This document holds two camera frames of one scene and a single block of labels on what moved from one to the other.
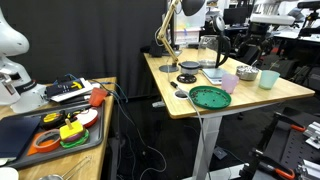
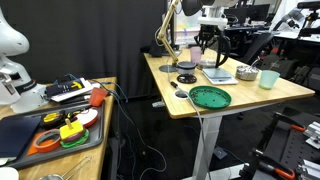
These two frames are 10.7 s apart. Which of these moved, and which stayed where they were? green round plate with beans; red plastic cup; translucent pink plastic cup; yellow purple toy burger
Moved: translucent pink plastic cup
Stayed: yellow purple toy burger; green round plate with beans; red plastic cup
